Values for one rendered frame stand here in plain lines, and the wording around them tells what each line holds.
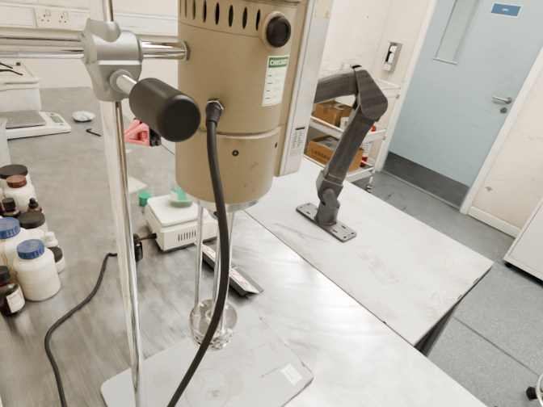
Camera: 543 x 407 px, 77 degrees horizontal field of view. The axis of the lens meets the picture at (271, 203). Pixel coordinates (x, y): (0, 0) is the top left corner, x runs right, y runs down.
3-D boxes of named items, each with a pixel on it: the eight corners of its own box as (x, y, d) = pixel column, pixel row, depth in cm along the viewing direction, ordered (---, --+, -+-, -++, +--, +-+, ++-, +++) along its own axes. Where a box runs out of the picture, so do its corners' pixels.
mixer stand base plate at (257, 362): (247, 306, 73) (248, 303, 73) (315, 379, 61) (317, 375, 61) (98, 388, 55) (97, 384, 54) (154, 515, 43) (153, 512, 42)
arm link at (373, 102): (254, 99, 83) (383, 63, 78) (257, 91, 90) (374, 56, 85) (269, 146, 89) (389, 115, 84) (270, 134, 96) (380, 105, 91)
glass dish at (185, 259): (181, 253, 85) (181, 245, 84) (202, 258, 84) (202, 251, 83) (170, 266, 80) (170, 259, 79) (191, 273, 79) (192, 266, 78)
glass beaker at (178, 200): (195, 211, 86) (196, 181, 82) (169, 212, 84) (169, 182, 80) (192, 196, 92) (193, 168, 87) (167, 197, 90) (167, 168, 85)
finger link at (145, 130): (125, 131, 95) (153, 123, 102) (110, 123, 98) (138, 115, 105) (128, 153, 99) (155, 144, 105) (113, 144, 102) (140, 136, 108)
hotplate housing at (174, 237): (213, 210, 103) (215, 186, 98) (234, 235, 94) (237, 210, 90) (136, 228, 90) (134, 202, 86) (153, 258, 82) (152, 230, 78)
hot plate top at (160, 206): (190, 193, 94) (190, 190, 93) (209, 216, 86) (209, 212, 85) (145, 201, 87) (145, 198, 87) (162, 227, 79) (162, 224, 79)
